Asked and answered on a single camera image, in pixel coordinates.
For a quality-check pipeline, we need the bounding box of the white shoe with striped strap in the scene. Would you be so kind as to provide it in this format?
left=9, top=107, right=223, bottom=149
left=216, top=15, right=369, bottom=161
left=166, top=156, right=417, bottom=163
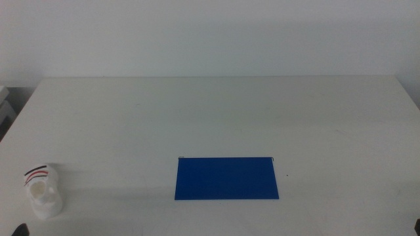
left=24, top=163, right=64, bottom=220

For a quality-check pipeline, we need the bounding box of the blue rectangular mat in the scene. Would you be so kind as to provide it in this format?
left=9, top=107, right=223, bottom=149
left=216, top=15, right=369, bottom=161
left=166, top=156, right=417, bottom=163
left=174, top=157, right=280, bottom=201

